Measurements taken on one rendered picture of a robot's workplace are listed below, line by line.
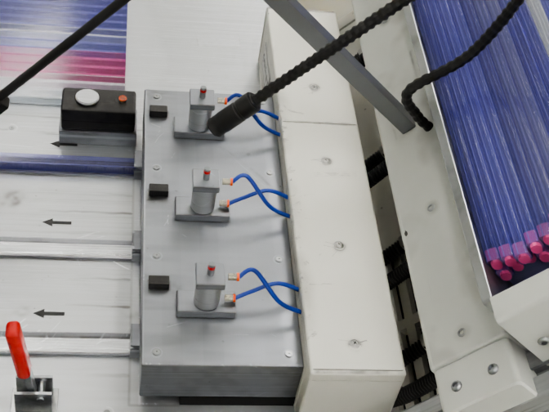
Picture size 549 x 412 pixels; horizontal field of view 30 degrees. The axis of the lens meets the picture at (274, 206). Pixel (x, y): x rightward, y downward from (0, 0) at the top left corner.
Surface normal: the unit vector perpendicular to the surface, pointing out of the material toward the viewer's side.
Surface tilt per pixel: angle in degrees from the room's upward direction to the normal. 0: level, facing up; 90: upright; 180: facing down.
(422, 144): 90
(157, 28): 43
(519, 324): 90
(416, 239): 90
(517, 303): 90
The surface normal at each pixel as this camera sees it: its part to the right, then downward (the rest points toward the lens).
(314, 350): 0.14, -0.68
